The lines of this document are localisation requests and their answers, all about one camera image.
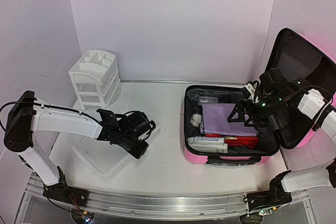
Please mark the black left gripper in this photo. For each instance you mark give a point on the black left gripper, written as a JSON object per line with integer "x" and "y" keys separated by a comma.
{"x": 137, "y": 154}

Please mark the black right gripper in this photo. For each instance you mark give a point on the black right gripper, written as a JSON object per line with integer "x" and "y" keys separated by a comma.
{"x": 240, "y": 107}

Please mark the red bear print shirt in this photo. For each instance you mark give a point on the red bear print shirt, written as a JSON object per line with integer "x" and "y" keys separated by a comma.
{"x": 249, "y": 142}

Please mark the purple cloth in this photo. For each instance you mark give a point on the purple cloth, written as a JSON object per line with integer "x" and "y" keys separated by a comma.
{"x": 214, "y": 121}

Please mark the white perforated plastic basket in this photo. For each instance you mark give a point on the white perforated plastic basket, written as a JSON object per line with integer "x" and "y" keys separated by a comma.
{"x": 103, "y": 158}

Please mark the pink cartoon hard-shell suitcase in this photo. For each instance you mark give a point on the pink cartoon hard-shell suitcase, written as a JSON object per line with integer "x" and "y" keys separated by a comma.
{"x": 297, "y": 58}

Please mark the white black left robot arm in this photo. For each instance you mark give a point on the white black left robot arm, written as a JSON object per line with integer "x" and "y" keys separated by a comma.
{"x": 29, "y": 115}

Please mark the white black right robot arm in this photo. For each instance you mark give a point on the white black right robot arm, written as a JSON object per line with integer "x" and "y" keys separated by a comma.
{"x": 289, "y": 108}

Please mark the small clear plastic case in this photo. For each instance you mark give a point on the small clear plastic case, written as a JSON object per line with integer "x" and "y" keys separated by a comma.
{"x": 207, "y": 100}

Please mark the round white jar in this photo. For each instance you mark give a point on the round white jar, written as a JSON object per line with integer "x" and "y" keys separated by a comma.
{"x": 196, "y": 120}

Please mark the white flat box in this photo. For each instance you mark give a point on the white flat box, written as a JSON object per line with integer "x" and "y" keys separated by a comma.
{"x": 210, "y": 148}

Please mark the white plastic drawer organizer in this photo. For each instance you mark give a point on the white plastic drawer organizer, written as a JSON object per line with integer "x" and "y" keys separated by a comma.
{"x": 95, "y": 79}

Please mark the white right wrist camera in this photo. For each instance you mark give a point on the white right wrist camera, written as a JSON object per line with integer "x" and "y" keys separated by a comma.
{"x": 250, "y": 91}

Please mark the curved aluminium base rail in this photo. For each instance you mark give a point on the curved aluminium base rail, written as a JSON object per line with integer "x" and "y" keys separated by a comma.
{"x": 187, "y": 207}

